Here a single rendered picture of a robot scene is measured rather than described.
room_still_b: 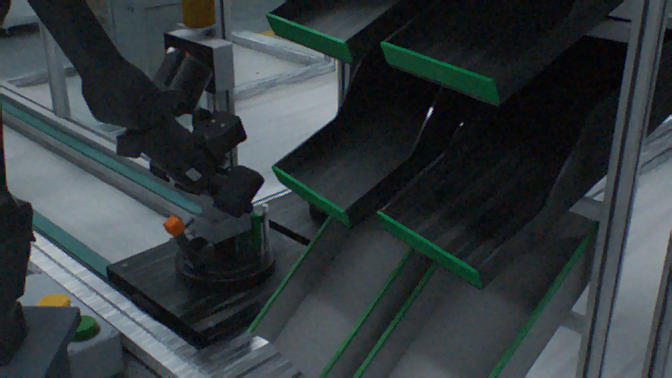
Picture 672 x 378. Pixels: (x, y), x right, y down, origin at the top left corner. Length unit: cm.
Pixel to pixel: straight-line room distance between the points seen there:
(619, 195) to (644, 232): 83
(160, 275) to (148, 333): 11
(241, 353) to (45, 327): 23
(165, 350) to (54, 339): 17
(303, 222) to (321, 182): 42
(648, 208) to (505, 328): 88
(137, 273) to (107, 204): 35
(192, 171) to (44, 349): 29
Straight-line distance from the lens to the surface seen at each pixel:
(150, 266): 114
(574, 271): 75
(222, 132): 102
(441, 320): 83
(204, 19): 120
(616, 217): 72
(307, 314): 91
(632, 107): 69
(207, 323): 101
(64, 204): 149
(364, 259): 90
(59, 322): 89
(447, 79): 63
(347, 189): 79
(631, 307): 131
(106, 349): 104
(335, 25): 76
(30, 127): 182
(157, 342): 102
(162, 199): 140
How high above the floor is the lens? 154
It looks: 25 degrees down
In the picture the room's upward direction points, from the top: straight up
